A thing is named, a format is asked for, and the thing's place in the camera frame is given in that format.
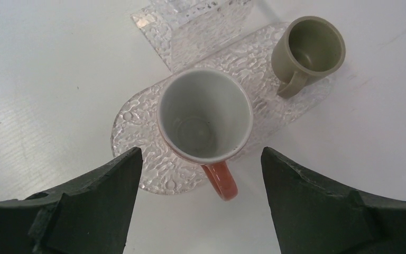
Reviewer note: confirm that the pink printed white mug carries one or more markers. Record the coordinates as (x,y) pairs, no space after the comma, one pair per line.
(206,117)

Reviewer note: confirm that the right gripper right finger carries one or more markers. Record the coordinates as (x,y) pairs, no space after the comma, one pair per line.
(312,213)

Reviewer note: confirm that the clear oval acrylic plate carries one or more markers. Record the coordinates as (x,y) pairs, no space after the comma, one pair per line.
(249,61)

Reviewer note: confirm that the clear rectangular acrylic plate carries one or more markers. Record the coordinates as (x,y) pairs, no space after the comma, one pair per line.
(184,32)

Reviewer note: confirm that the grey cup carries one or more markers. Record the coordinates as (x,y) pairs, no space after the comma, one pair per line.
(310,49)

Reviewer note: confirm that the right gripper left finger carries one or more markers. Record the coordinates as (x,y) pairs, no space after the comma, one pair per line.
(88,214)

